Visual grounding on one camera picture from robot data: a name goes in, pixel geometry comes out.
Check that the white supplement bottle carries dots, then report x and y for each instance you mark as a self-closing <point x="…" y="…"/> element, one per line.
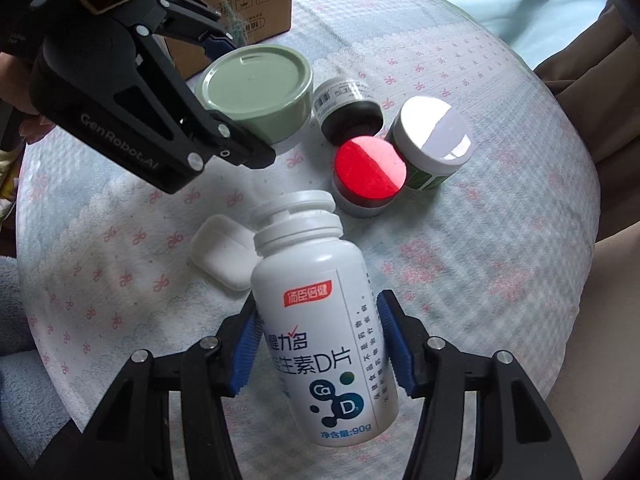
<point x="320" y="320"/>

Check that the brown cloth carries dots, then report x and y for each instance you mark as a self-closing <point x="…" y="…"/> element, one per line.
<point x="595" y="90"/>

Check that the red lidded jar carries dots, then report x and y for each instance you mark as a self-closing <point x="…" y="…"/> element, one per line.
<point x="370" y="170"/>

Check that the pink patterned bed sheet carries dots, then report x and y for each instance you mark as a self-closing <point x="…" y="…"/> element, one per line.
<point x="475" y="270"/>

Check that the white lidded jar green label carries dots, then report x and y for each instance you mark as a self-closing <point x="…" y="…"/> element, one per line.
<point x="435" y="130"/>

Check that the light blue fleece blanket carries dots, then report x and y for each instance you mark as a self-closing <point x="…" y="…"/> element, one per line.
<point x="30" y="360"/>

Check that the small black bottle white label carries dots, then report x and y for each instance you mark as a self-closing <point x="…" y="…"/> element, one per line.
<point x="345" y="110"/>

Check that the cardboard box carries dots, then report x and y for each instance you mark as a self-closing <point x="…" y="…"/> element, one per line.
<point x="265" y="5"/>

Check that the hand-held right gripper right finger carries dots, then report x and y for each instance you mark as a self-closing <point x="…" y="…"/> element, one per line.
<point x="400" y="355"/>

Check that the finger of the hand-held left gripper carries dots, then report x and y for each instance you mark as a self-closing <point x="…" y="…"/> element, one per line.
<point x="216" y="44"/>
<point x="200" y="135"/>

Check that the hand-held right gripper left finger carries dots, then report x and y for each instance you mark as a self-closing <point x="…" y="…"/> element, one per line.
<point x="244" y="355"/>

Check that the white earbuds case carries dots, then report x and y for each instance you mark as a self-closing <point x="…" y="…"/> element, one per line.
<point x="220" y="252"/>

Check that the person's left hand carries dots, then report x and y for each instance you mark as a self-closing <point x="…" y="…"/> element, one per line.
<point x="20" y="95"/>

